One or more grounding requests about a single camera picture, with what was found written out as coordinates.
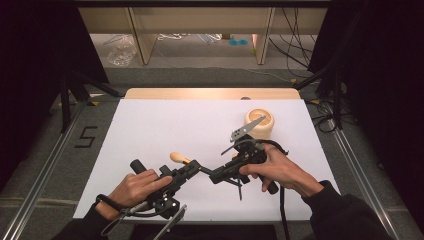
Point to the white board mat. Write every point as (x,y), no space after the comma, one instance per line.
(186,120)

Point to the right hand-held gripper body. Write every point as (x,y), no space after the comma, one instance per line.
(250,151)

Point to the person's left hand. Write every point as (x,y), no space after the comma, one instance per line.
(136,190)

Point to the blue round lid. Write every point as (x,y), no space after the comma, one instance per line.
(233,42)
(243,42)

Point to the round-head makeup brush gold ferrule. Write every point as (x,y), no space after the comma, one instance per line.
(176,157)

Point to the thin flat-head makeup brush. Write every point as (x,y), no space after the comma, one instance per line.
(240,195)

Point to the black curtain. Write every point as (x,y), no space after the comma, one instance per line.
(26,66)
(383,83)

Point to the person's right hand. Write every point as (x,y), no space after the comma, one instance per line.
(283,173)

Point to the black metal stand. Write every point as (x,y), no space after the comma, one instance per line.
(65,106)
(337,100)

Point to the light wooden table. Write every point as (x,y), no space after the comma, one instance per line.
(200,93)

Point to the cream ribbed brush holder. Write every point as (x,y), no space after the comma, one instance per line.
(266,128)

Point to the yellow floor tape piece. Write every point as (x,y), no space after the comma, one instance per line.
(95,103)
(293,80)
(315,101)

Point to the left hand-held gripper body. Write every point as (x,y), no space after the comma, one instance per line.
(166,201)

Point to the small green object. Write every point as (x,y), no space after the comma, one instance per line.
(253,52)

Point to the aluminium floor rail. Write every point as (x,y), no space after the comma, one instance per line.
(36,193)
(360,186)

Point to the clear plastic bag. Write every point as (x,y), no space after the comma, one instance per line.
(121,53)

